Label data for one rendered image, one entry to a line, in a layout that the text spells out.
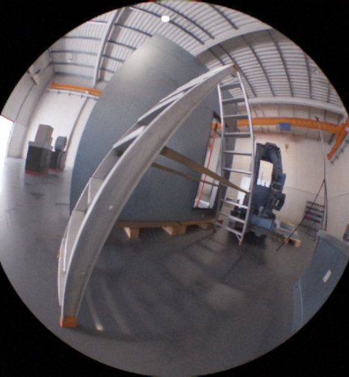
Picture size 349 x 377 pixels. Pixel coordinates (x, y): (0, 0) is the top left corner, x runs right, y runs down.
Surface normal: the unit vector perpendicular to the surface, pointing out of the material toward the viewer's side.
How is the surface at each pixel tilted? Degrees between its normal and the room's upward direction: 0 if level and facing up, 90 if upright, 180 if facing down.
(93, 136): 90
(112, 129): 90
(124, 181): 88
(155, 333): 0
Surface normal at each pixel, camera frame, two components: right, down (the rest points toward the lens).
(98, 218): 0.67, 0.18
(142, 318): 0.24, -0.97
